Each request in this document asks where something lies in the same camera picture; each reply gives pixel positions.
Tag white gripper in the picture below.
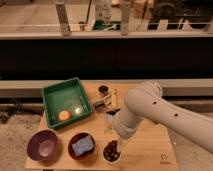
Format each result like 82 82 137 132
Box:
105 109 121 139

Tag dark purple grapes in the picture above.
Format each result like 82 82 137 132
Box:
103 140 121 162

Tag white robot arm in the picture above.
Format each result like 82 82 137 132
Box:
110 81 213 153

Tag small dark cup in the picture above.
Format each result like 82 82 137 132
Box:
98 85 109 95

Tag small dark metallic object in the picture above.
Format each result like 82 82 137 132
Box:
93 100 106 110

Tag blue sponge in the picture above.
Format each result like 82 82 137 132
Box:
72 136 94 156

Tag dark red bowl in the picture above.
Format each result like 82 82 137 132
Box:
68 132 95 160

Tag orange fruit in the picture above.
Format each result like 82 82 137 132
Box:
58 110 71 121

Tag green plastic tray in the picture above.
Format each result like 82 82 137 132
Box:
42 77 93 129

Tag purple plastic bowl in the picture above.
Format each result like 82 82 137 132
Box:
27 130 58 161

